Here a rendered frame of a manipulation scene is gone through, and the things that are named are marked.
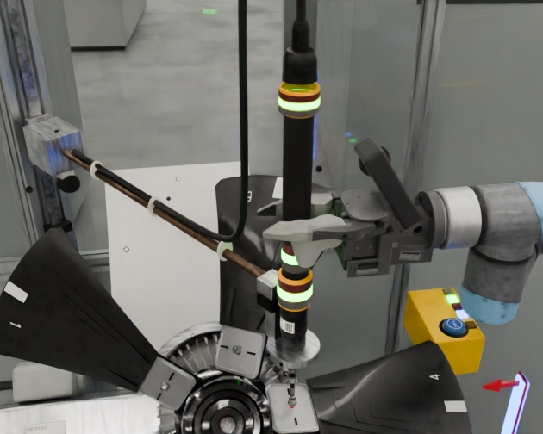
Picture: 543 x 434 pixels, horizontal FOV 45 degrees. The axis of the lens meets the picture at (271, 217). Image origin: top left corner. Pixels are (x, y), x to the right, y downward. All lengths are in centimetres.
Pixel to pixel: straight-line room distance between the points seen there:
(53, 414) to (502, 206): 71
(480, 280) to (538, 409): 153
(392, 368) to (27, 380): 57
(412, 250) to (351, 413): 27
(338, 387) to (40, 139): 67
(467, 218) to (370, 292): 102
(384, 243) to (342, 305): 103
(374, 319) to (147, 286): 85
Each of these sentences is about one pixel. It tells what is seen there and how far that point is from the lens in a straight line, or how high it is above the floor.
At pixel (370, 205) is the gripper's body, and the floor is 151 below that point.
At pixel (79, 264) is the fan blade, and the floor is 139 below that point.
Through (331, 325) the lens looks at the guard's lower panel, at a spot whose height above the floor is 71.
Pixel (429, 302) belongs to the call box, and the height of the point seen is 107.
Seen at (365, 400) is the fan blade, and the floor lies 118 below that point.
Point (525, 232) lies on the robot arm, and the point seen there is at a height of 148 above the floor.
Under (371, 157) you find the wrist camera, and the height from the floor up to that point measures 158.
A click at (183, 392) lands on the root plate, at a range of 95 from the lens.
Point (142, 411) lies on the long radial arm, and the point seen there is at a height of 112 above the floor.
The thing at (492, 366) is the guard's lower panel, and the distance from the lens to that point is 214.
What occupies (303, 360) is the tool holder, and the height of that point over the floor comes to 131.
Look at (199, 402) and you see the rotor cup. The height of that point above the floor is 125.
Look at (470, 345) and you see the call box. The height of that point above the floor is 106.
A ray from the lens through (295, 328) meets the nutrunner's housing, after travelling 84.
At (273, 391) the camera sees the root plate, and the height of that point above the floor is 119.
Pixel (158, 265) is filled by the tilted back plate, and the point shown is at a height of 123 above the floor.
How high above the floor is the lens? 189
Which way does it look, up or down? 31 degrees down
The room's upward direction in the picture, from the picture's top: straight up
